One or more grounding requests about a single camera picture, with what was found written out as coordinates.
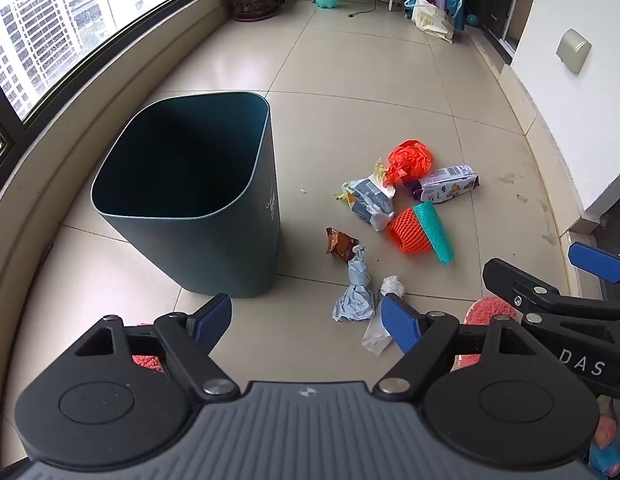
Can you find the small blue ball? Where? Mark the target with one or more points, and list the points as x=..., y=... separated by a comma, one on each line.
x=472, y=19

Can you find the dark green trash bin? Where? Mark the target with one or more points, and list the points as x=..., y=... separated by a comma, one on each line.
x=229, y=240

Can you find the orange foam fruit net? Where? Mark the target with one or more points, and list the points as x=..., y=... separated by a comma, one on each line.
x=405, y=231

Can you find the pink blue patterned clothing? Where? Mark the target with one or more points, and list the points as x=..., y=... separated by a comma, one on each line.
x=605, y=440

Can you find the grey wall outlet cover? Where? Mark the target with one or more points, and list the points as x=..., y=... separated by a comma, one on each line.
x=573, y=51

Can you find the brown snack wrapper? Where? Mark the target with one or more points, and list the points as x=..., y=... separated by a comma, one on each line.
x=340, y=245

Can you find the teal foam fruit net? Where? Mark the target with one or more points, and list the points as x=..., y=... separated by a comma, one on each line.
x=435, y=235

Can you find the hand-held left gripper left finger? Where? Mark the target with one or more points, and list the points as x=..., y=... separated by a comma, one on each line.
x=212, y=318

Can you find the purple white milk carton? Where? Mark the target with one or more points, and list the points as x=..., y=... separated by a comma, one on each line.
x=446, y=185

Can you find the white shopping bag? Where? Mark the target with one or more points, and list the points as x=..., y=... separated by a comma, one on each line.
x=432, y=20

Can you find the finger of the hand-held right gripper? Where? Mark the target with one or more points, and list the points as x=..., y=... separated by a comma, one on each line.
x=510, y=280
x=597, y=261

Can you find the yellow wrapper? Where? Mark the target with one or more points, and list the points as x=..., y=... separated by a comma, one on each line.
x=381, y=172

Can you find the pink fuzzy slipper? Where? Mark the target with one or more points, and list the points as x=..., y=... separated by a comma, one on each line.
x=485, y=310
x=147, y=363

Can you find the red plastic bag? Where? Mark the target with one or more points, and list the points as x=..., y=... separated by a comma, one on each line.
x=411, y=160

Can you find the blue paper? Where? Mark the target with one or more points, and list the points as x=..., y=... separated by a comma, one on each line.
x=357, y=296

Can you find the dark framed window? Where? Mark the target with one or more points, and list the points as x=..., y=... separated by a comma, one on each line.
x=49, y=25

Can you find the white tissue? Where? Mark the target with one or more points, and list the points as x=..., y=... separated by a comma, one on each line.
x=393, y=285

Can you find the clear white plastic wrapper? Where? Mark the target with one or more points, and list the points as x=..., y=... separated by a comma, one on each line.
x=375, y=336

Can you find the white blue plastic packet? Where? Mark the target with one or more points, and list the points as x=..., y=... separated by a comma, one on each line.
x=367, y=201

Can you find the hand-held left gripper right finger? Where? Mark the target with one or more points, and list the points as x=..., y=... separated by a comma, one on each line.
x=400, y=323

